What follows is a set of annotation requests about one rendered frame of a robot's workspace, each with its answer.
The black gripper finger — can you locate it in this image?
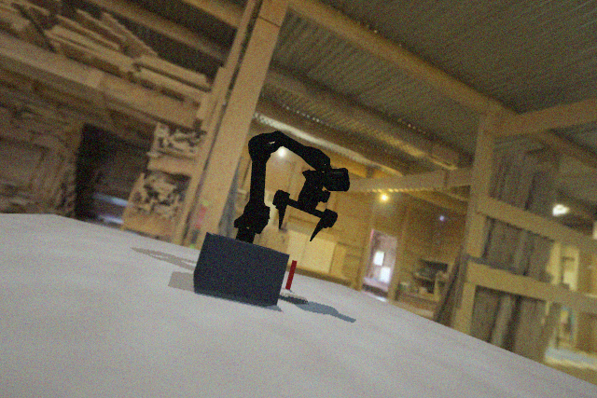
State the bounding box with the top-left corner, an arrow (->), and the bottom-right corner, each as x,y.
275,199 -> 287,229
310,216 -> 331,241

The red peg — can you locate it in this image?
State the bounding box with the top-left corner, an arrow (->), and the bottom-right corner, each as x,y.
285,260 -> 298,290

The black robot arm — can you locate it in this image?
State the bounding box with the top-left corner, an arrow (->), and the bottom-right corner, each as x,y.
234,130 -> 350,243

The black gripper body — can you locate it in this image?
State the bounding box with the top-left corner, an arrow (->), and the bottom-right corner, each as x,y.
272,189 -> 338,227

